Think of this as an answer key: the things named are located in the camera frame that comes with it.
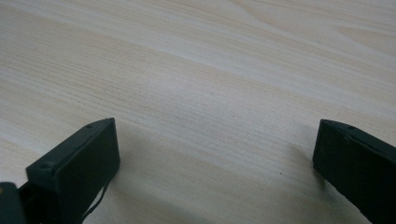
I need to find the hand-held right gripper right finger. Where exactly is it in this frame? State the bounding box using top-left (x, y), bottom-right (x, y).
top-left (312, 119), bottom-right (396, 224)

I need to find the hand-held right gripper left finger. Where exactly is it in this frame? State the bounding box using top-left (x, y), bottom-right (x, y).
top-left (18, 117), bottom-right (121, 224)

